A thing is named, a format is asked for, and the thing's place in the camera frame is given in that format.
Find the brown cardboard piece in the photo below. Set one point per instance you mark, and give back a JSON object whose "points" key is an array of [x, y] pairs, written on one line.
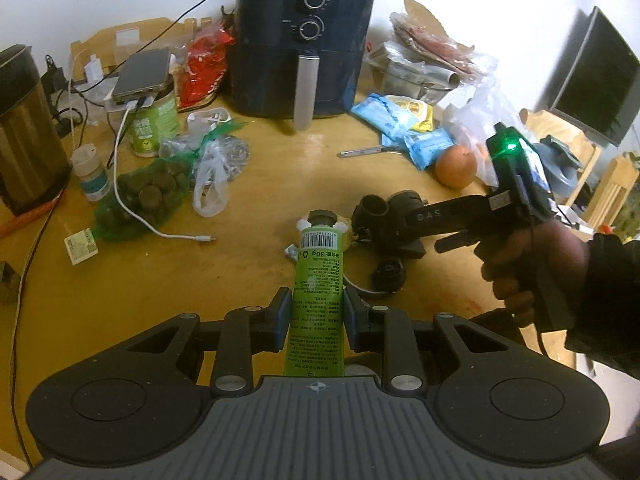
{"points": [[420, 12]]}

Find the dark blue air fryer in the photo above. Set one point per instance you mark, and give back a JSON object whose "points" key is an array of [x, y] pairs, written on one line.
{"points": [[270, 60]]}

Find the grey lid shaker bottle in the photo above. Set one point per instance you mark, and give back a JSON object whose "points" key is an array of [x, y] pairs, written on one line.
{"points": [[557, 165]]}

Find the yellow wipes packet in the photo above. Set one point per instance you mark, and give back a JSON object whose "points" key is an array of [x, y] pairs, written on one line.
{"points": [[417, 112]]}

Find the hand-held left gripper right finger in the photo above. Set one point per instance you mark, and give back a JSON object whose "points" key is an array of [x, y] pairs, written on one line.
{"points": [[351, 317]]}

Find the black power adapter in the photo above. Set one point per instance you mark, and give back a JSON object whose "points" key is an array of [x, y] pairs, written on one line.
{"points": [[54, 77]]}

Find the silver candy wrapper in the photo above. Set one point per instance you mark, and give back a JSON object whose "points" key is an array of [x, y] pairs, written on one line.
{"points": [[291, 251]]}

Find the clear bag of dried food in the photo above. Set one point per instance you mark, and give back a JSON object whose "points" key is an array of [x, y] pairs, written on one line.
{"points": [[432, 47]]}

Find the white charger plug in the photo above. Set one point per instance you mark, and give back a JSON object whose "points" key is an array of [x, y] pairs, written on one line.
{"points": [[93, 67]]}

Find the black monitor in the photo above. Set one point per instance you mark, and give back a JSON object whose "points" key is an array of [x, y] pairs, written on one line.
{"points": [[597, 77]]}

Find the black cylindrical adapter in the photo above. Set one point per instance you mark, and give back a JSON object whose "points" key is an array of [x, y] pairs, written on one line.
{"points": [[372, 220]]}

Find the clear zip bag green seal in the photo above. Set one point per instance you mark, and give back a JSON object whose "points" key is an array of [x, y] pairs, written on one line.
{"points": [[227, 147]]}

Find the net bag of green pucks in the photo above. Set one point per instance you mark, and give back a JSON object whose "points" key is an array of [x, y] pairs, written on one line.
{"points": [[145, 195]]}

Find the orange fruit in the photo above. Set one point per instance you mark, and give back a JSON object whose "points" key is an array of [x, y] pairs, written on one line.
{"points": [[455, 167]]}

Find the person's right hand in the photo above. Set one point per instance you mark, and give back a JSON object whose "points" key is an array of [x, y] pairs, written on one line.
{"points": [[560, 250]]}

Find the grey smartphone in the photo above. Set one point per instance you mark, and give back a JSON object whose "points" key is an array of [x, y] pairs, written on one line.
{"points": [[142, 72]]}

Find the small white green box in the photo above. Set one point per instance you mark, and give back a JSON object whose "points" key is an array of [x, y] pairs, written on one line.
{"points": [[80, 246]]}

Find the white pill bottle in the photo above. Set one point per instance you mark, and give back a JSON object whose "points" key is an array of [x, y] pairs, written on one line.
{"points": [[92, 172]]}

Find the dark steel electric kettle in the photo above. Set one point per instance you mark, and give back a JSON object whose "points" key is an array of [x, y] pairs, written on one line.
{"points": [[25, 135]]}

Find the cardboard tube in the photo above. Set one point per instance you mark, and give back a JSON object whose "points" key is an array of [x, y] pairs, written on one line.
{"points": [[447, 79]]}

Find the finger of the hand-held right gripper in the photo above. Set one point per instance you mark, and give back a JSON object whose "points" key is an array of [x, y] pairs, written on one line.
{"points": [[409, 220], [457, 241]]}

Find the small clear plastic bag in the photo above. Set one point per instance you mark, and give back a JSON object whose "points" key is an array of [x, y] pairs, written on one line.
{"points": [[212, 180]]}

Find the orange pen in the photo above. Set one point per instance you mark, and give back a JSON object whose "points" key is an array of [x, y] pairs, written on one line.
{"points": [[27, 220]]}

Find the light blue wipes packet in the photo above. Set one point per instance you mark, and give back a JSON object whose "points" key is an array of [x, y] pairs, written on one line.
{"points": [[427, 147], [382, 117]]}

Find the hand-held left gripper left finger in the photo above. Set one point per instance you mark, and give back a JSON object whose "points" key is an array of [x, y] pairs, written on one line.
{"points": [[282, 312]]}

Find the white crumpled wrapper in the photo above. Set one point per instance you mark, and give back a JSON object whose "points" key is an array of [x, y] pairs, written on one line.
{"points": [[207, 119]]}

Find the person's right forearm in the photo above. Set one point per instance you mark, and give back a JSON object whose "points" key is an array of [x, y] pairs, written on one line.
{"points": [[610, 300]]}

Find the black round cap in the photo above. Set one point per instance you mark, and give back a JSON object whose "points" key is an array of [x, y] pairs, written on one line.
{"points": [[387, 275]]}

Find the silver utility knife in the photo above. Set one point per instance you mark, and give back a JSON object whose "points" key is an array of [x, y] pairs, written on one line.
{"points": [[367, 151]]}

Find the green tin can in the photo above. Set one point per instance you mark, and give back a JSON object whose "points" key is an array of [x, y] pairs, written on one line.
{"points": [[152, 127]]}

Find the large clear plastic bag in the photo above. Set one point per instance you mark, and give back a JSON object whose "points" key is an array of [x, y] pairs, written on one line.
{"points": [[475, 105]]}

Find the green cream tube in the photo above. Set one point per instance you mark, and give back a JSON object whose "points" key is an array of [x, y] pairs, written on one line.
{"points": [[315, 285]]}

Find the red snack bag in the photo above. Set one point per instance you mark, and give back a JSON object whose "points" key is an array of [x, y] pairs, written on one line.
{"points": [[202, 70]]}

